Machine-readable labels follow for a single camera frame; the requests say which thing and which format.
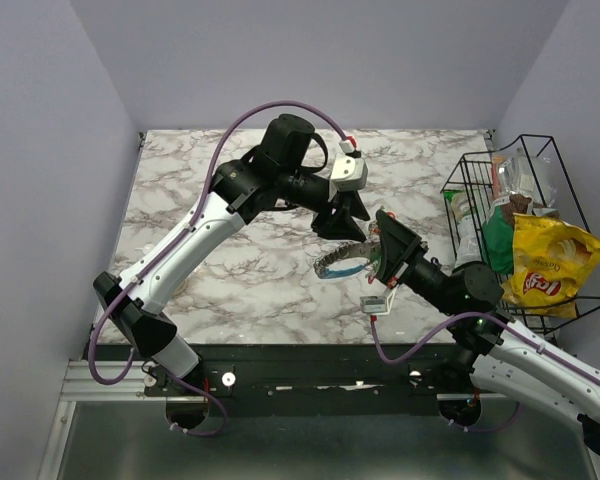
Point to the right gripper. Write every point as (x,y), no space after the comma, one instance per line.
(402,246)

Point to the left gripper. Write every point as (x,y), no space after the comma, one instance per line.
(341,225)

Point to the green key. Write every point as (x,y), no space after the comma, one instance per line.
(374,260)

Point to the grey curved keyring holder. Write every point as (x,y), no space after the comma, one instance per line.
(345,256)

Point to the blue key tag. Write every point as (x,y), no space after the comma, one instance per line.
(342,273)

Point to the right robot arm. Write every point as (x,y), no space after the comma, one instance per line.
(497,352)

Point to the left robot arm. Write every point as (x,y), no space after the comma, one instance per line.
(233,195)

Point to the green snack packet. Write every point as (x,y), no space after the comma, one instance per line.
(468,249)

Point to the dark green snack bag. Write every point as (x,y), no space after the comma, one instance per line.
(498,232)

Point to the clear snack packet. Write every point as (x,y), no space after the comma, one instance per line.
(527,176)

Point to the yellow chips bag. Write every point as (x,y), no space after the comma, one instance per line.
(552,260)

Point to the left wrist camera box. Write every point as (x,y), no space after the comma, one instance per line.
(348,174)

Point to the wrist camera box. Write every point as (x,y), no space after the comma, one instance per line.
(348,174)
(378,305)

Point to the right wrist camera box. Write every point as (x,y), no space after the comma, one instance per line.
(378,305)

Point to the black wire basket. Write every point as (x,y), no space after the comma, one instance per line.
(514,208)

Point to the black mounting rail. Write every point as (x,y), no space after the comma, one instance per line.
(315,381)

